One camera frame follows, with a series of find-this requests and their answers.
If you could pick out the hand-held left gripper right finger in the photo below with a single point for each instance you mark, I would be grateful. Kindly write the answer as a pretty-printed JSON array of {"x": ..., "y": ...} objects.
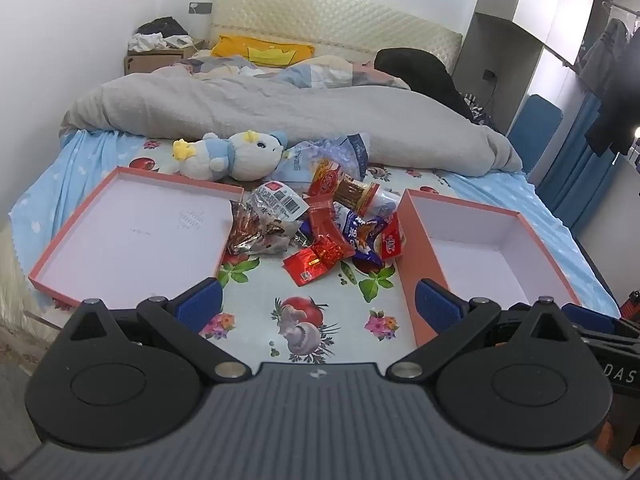
[{"x": 440, "y": 305}]

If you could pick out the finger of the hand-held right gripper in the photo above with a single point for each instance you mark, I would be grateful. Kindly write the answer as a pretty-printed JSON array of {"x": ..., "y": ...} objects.
[{"x": 592, "y": 316}]

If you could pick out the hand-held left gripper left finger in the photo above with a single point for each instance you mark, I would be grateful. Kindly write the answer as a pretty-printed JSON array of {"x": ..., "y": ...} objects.
[{"x": 200, "y": 304}]

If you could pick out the deep pink gift box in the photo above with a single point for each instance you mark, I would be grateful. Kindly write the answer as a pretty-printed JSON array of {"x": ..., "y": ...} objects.
[{"x": 495, "y": 260}]

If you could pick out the red white snack packet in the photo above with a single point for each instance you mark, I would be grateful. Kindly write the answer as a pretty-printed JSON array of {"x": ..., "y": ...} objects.
[{"x": 392, "y": 240}]

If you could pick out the blue purple snack packet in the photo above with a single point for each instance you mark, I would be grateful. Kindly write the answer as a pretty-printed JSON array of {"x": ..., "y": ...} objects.
[{"x": 362, "y": 232}]

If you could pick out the clear packet with brown snack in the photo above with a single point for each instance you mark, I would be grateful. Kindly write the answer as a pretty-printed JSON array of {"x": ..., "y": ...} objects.
[{"x": 265, "y": 220}]

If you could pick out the red foil candy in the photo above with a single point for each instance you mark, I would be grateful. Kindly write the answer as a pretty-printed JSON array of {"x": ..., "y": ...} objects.
[{"x": 312, "y": 262}]

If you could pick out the small red sachet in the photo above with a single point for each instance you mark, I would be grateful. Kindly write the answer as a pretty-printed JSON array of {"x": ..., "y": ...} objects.
[{"x": 322, "y": 217}]

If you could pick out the red packet of brown sticks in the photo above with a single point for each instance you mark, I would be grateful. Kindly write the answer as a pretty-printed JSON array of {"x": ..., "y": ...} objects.
[{"x": 350, "y": 187}]

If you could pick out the red object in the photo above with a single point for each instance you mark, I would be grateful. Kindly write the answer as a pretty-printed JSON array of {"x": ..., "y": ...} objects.
[{"x": 632, "y": 305}]

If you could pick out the shallow pink box lid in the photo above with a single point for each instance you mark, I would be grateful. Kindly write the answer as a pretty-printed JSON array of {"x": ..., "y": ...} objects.
[{"x": 140, "y": 230}]

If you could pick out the printed bed sheet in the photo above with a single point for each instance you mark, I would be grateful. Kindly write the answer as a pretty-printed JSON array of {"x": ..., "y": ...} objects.
[{"x": 345, "y": 290}]

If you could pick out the blue curtain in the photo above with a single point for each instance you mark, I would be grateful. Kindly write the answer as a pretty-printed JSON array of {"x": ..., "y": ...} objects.
[{"x": 575, "y": 170}]

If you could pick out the white blue plush toy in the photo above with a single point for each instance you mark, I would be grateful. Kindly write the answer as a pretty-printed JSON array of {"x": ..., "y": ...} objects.
[{"x": 245, "y": 157}]

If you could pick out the light blue plastic bag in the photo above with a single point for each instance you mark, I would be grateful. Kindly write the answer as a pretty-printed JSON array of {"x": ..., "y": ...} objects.
[{"x": 320, "y": 152}]

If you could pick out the blue chair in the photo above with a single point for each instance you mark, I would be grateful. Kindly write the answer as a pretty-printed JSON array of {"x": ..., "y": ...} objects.
[{"x": 537, "y": 130}]

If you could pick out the grey duvet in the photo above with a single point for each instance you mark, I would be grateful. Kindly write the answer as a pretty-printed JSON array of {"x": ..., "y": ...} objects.
[{"x": 250, "y": 105}]

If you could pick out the black garment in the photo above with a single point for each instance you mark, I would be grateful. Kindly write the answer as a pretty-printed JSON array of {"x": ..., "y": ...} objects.
[{"x": 425, "y": 77}]

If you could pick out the hanging dark clothes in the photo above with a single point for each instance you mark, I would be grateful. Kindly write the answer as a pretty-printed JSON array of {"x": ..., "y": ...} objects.
[{"x": 607, "y": 75}]

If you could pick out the cardboard box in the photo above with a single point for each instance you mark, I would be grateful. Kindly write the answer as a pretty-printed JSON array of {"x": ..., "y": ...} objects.
[{"x": 150, "y": 64}]

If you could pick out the yellow pillow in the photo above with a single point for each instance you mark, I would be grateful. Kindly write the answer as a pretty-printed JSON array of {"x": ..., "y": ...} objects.
[{"x": 260, "y": 50}]

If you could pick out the white cloth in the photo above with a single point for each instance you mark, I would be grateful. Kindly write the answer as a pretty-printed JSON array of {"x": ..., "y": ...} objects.
[{"x": 147, "y": 41}]

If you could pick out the black cloth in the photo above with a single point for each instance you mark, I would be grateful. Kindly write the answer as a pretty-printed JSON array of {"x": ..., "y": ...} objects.
[{"x": 162, "y": 26}]

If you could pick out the cream quilted headboard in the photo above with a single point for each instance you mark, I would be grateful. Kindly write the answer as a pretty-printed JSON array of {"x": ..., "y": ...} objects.
[{"x": 325, "y": 20}]

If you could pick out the wall socket with charger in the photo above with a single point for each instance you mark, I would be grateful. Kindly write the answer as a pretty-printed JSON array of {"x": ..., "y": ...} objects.
[{"x": 489, "y": 75}]

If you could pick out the grey wall socket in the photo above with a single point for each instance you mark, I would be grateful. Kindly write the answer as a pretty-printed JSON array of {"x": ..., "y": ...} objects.
[{"x": 200, "y": 8}]

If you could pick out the white wall cabinet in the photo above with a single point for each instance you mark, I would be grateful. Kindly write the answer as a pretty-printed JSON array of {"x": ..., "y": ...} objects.
[{"x": 525, "y": 5}]

